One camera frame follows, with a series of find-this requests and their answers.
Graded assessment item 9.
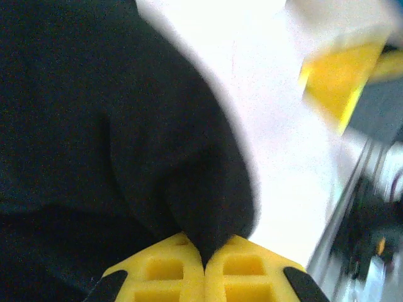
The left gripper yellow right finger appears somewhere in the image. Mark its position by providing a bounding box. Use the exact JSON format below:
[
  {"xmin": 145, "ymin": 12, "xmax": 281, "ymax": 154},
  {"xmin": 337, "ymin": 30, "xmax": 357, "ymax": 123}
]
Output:
[{"xmin": 204, "ymin": 235, "xmax": 331, "ymax": 302}]

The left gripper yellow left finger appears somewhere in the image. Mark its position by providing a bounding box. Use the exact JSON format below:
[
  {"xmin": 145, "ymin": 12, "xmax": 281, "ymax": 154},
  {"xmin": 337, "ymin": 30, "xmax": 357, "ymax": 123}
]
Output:
[{"xmin": 83, "ymin": 232, "xmax": 207, "ymax": 302}]

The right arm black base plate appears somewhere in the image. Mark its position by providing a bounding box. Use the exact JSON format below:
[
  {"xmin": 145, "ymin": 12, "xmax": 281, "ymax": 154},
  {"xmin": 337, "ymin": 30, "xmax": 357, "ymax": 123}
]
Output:
[{"xmin": 343, "ymin": 176, "xmax": 403, "ymax": 277}]

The aluminium rail frame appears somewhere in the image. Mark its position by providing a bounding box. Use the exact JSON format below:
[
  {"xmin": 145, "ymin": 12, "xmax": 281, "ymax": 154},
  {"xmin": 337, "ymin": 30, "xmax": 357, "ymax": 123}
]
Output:
[{"xmin": 307, "ymin": 138, "xmax": 403, "ymax": 302}]

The black floral print t-shirt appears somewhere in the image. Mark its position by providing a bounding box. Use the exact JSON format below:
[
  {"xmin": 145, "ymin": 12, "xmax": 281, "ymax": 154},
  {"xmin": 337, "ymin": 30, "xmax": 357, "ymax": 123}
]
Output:
[{"xmin": 0, "ymin": 0, "xmax": 262, "ymax": 302}]

